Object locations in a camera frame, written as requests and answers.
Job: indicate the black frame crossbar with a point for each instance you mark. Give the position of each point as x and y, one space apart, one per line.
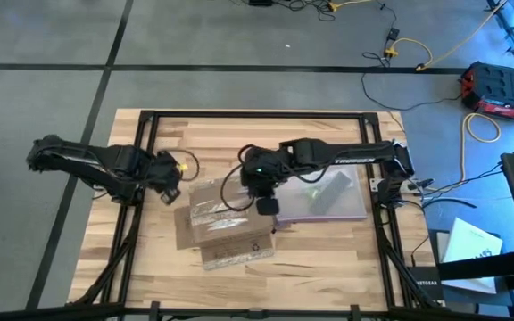
60 312

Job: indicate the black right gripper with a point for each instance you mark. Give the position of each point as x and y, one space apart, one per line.
261 171

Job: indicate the white box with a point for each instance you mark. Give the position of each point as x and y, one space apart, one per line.
471 249

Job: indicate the black table frame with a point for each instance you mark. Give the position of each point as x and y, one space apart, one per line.
257 114

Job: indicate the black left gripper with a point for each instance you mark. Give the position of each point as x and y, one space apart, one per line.
167 171

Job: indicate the black power adapter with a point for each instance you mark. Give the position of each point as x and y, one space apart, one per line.
393 33

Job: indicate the red black tool case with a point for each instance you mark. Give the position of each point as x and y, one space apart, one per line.
502 87

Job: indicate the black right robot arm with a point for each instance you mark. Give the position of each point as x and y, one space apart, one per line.
355 156

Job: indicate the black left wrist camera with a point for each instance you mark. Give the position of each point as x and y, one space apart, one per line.
170 197

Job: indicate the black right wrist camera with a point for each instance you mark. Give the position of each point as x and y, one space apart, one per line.
267 206

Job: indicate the black Netgear device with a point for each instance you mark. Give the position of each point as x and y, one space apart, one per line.
426 283

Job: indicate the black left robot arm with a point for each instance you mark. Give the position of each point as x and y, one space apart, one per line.
87 160

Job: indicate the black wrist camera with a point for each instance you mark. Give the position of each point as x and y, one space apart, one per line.
267 206
170 197

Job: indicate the brown Sephora cardboard box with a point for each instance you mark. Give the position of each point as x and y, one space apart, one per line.
230 232

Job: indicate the blue carton box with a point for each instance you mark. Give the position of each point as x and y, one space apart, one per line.
330 194

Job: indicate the black power box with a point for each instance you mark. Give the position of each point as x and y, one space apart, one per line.
260 2

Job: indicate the purple-edged mesh zip pouch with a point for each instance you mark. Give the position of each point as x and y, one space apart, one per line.
350 200

